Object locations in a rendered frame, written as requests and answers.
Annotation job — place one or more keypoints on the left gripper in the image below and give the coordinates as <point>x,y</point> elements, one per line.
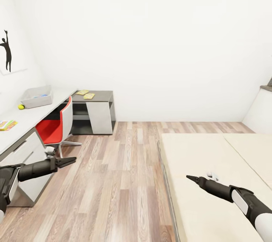
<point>50,166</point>

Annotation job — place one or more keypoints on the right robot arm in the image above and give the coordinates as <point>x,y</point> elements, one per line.
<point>259,215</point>

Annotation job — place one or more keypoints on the swivel chair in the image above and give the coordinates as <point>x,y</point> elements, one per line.
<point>55,132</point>

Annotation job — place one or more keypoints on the bed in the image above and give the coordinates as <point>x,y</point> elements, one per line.
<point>240,159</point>

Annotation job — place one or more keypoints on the toy box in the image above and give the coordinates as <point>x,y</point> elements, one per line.
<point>29,101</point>

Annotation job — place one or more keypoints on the desk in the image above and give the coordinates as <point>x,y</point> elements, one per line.
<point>23,144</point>

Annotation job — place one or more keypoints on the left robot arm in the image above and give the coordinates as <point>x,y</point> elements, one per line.
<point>12,175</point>

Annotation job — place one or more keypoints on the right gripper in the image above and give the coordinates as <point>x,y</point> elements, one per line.
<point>209,186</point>

